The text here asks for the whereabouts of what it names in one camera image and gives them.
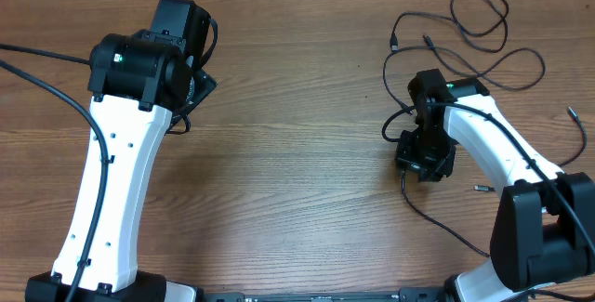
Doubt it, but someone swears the black cable long loop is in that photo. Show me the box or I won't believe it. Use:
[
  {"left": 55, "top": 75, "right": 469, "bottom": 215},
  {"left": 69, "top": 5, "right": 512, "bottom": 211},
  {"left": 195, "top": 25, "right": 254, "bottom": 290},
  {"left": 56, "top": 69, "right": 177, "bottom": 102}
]
[{"left": 389, "top": 0, "right": 510, "bottom": 55}]

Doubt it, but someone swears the black cable silver USB plug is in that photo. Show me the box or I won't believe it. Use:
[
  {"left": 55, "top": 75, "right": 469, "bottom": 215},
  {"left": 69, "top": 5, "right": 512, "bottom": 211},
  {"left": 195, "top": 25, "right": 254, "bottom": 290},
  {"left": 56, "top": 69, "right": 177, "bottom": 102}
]
[{"left": 400, "top": 107, "right": 588, "bottom": 257}]

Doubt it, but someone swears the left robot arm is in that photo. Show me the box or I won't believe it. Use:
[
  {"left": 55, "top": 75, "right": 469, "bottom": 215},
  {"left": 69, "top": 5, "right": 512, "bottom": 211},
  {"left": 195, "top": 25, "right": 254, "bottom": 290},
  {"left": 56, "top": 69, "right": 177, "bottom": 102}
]
[{"left": 25, "top": 0, "right": 218, "bottom": 302}]

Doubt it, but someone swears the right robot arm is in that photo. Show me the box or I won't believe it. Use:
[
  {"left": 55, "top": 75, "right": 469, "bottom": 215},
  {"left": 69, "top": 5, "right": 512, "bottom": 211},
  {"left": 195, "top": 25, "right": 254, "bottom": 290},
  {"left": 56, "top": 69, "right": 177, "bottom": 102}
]
[{"left": 395, "top": 69, "right": 594, "bottom": 301}]

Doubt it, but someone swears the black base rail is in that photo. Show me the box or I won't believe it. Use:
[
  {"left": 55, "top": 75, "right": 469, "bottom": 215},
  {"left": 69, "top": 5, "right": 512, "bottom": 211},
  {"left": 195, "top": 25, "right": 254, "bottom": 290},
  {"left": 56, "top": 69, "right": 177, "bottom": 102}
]
[{"left": 197, "top": 287, "right": 456, "bottom": 302}]

